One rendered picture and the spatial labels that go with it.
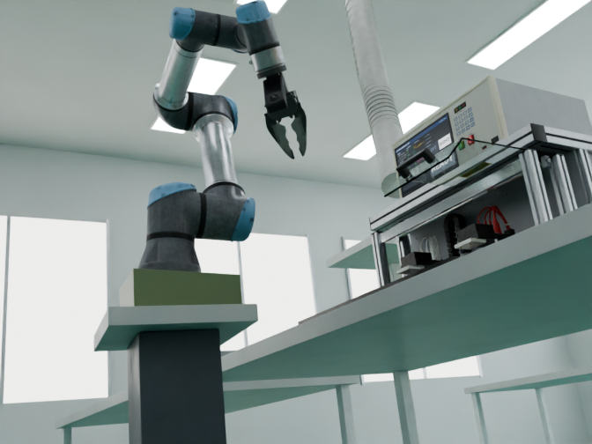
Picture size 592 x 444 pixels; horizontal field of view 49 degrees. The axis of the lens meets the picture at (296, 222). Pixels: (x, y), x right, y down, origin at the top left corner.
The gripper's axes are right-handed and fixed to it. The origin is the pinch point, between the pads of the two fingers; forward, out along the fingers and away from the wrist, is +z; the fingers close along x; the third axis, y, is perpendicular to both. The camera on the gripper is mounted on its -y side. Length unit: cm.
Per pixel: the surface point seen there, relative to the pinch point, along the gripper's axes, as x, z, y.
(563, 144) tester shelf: -62, 19, 14
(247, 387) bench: 67, 105, 110
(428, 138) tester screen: -33, 12, 44
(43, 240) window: 291, 48, 385
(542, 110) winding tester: -64, 13, 36
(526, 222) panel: -50, 39, 22
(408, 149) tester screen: -27, 15, 51
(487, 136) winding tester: -47, 14, 25
